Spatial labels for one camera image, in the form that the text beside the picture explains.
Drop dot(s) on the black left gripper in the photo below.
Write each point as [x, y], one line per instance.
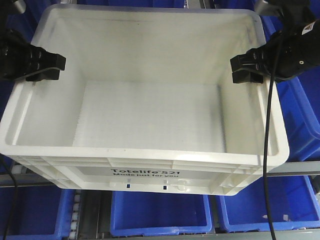
[19, 59]

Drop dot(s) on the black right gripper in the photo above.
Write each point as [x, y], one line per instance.
[297, 50]

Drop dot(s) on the white plastic tote bin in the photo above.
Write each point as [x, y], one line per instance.
[146, 102]

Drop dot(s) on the shelf blue bin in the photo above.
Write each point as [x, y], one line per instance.
[42, 213]
[300, 103]

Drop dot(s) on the right shelf blue bin left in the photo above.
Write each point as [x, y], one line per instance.
[42, 213]

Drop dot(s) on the right shelf lower centre bin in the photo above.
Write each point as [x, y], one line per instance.
[159, 214]

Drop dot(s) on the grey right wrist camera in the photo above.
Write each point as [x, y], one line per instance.
[271, 7]

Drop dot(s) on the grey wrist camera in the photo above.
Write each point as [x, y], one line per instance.
[271, 7]
[12, 6]

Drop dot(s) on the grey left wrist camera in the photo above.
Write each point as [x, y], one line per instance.
[12, 6]

